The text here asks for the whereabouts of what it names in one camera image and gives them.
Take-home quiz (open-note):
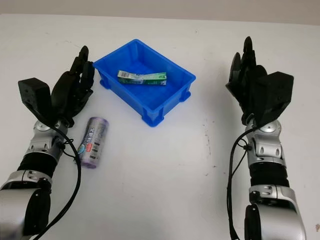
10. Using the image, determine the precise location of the blue plastic tray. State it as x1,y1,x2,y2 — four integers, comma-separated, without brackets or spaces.
92,38,196,128

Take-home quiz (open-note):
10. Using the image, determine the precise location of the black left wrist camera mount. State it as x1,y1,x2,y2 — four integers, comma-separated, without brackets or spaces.
17,77,53,124

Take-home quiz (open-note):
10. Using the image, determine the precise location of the green toothpaste box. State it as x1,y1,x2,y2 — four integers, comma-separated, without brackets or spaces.
117,70,168,87

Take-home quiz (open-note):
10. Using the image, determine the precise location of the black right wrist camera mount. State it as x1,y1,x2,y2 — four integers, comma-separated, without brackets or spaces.
256,71,295,128

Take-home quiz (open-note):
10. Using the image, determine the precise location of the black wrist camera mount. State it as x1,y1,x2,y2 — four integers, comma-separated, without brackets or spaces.
256,71,295,128
17,77,53,124

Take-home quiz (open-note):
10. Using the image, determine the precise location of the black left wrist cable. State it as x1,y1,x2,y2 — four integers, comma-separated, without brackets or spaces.
32,121,82,240

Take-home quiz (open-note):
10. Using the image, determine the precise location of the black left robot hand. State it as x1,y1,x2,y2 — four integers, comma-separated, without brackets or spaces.
49,45,96,126

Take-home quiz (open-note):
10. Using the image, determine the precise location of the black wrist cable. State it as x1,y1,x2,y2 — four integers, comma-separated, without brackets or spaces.
226,113,256,240
32,121,82,240

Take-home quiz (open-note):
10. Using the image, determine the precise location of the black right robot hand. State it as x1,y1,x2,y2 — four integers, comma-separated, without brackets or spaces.
225,36,270,123

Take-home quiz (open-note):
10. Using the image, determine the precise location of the purple cylindrical bag roll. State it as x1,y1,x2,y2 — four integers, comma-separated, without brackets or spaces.
77,116,110,169

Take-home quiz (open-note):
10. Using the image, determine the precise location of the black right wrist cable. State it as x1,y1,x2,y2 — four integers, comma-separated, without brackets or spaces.
226,113,256,240

